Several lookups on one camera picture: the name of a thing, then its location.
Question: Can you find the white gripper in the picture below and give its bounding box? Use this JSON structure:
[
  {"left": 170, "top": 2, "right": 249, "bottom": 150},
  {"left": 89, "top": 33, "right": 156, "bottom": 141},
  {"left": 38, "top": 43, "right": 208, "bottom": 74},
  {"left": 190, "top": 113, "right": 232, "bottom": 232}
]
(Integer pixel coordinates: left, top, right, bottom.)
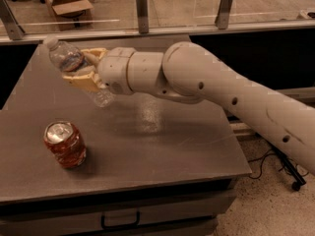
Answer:
[{"left": 62, "top": 47, "right": 136, "bottom": 95}]

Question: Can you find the clear plastic water bottle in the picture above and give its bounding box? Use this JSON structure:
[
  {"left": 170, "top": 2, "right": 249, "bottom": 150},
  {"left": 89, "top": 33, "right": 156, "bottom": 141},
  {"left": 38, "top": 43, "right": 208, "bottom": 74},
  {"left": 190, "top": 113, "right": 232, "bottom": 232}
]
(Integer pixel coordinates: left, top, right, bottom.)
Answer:
[{"left": 43, "top": 36, "right": 114, "bottom": 107}]

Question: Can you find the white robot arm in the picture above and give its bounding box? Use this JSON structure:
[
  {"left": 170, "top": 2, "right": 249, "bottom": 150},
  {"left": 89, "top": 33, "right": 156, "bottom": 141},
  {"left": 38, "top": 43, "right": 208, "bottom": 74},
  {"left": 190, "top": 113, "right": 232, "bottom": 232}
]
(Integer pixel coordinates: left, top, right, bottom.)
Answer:
[{"left": 62, "top": 41, "right": 315, "bottom": 174}]

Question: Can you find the brown cardboard box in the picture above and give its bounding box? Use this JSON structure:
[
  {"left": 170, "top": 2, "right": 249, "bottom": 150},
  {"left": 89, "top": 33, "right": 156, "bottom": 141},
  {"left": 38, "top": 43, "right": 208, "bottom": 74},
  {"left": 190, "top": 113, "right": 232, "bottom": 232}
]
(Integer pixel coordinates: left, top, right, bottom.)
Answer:
[{"left": 45, "top": 0, "right": 94, "bottom": 30}]

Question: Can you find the red soda can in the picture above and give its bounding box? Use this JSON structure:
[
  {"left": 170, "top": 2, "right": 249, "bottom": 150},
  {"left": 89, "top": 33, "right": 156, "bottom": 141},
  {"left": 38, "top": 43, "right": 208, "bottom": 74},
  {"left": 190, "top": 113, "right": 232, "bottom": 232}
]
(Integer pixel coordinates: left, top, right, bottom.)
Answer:
[{"left": 43, "top": 121, "right": 87, "bottom": 169}]

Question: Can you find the grey table drawer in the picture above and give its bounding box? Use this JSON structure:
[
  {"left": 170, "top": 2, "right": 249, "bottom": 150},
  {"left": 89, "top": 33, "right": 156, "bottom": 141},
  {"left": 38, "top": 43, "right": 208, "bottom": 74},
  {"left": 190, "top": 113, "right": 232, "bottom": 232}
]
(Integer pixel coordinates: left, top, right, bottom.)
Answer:
[{"left": 0, "top": 189, "right": 236, "bottom": 236}]

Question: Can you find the black stand leg with caster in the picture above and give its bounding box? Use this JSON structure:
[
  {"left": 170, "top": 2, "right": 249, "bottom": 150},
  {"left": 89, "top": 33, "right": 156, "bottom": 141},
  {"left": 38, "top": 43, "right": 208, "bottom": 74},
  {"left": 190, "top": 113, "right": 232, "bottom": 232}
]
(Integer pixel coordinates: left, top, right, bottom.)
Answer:
[{"left": 273, "top": 147, "right": 306, "bottom": 192}]

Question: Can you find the middle metal fence post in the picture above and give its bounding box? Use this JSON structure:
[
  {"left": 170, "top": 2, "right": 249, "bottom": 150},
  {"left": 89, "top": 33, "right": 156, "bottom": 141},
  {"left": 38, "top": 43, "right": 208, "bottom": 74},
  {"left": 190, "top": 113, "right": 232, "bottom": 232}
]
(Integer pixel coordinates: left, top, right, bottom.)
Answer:
[{"left": 136, "top": 0, "right": 149, "bottom": 34}]

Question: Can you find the metal fence post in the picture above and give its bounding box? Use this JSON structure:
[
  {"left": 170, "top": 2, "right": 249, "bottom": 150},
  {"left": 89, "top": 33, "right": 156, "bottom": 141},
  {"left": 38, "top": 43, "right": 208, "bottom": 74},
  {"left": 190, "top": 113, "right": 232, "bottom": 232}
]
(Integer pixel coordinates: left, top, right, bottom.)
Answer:
[
  {"left": 0, "top": 0, "right": 25, "bottom": 40},
  {"left": 215, "top": 0, "right": 233, "bottom": 30},
  {"left": 136, "top": 0, "right": 149, "bottom": 34}
]

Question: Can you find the left metal fence post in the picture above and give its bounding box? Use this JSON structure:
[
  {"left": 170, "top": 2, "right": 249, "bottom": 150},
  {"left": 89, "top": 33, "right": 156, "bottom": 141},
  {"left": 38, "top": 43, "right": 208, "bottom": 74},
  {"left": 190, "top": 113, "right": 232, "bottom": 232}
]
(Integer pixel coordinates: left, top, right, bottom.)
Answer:
[{"left": 0, "top": 0, "right": 25, "bottom": 40}]

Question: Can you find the right metal fence post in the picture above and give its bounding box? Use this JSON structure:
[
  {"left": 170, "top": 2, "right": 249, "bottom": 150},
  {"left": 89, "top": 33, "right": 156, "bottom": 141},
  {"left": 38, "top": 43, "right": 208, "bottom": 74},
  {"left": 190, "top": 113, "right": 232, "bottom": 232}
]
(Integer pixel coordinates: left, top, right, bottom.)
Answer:
[{"left": 215, "top": 0, "right": 233, "bottom": 30}]

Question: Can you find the black drawer handle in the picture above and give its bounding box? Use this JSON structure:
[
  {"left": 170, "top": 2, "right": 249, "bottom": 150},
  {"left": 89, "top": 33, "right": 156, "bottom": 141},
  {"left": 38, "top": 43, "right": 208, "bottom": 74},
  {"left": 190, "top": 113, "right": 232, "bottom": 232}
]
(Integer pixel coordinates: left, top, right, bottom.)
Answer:
[{"left": 100, "top": 211, "right": 141, "bottom": 231}]

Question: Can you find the black floor cable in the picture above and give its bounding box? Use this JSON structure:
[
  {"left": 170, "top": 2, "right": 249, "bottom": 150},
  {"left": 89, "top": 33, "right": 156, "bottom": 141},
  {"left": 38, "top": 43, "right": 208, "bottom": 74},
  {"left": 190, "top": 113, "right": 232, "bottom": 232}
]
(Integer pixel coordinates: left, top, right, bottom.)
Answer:
[{"left": 248, "top": 147, "right": 311, "bottom": 181}]

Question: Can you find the grey metal side rail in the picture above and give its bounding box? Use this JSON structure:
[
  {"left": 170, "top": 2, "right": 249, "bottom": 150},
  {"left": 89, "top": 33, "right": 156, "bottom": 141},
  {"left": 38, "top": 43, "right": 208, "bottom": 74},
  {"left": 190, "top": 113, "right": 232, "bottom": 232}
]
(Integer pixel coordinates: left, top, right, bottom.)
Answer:
[{"left": 279, "top": 87, "right": 315, "bottom": 104}]

